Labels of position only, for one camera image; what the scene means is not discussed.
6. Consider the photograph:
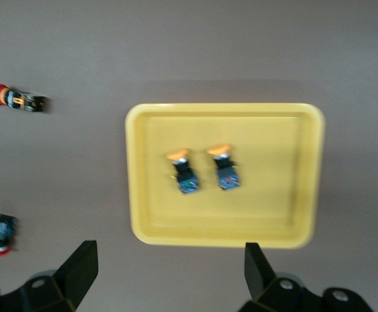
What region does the red mushroom button black body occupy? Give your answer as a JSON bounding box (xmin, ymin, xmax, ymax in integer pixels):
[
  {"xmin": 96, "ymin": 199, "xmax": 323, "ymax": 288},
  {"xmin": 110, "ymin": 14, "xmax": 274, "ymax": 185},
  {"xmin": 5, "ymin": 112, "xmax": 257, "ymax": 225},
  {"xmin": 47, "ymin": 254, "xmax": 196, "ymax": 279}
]
[{"xmin": 0, "ymin": 213, "xmax": 18, "ymax": 257}]

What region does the yellow plastic tray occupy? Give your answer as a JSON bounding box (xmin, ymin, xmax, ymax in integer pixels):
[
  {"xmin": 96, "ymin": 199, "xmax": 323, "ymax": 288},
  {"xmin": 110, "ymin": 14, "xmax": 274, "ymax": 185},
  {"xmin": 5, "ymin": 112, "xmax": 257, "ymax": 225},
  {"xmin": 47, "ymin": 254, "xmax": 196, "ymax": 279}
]
[{"xmin": 125, "ymin": 103, "xmax": 326, "ymax": 250}]

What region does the red button orange striped body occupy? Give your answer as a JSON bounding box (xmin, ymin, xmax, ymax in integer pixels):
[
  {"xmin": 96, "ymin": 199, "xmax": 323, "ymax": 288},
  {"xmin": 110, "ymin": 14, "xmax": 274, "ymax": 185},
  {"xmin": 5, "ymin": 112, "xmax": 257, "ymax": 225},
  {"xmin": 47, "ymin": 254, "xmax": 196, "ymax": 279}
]
[{"xmin": 0, "ymin": 83, "xmax": 52, "ymax": 114}]

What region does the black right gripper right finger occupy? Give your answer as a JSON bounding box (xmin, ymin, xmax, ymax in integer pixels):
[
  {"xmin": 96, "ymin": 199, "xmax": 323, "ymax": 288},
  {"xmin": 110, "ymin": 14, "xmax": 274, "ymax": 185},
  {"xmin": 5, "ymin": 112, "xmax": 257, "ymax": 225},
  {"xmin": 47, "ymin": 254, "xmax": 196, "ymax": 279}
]
[{"xmin": 239, "ymin": 242, "xmax": 375, "ymax": 312}]

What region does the yellow push button black body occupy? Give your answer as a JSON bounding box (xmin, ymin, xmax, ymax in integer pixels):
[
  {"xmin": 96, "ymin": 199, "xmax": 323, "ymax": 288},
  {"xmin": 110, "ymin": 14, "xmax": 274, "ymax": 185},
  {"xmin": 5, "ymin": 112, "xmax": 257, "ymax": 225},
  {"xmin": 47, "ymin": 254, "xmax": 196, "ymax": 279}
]
[
  {"xmin": 166, "ymin": 148, "xmax": 201, "ymax": 196},
  {"xmin": 205, "ymin": 144, "xmax": 243, "ymax": 192}
]

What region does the brown table cover mat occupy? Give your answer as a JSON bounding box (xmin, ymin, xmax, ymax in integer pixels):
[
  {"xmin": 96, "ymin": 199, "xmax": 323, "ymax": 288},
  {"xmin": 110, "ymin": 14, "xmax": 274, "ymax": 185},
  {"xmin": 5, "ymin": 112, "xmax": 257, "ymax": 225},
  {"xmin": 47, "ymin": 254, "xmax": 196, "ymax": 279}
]
[{"xmin": 0, "ymin": 0, "xmax": 378, "ymax": 312}]

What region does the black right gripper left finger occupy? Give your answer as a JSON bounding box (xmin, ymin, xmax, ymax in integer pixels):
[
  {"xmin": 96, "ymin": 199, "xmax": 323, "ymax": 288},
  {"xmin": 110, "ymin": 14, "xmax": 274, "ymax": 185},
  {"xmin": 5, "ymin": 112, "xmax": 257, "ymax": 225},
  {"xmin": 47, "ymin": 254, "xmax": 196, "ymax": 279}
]
[{"xmin": 0, "ymin": 239, "xmax": 99, "ymax": 312}]

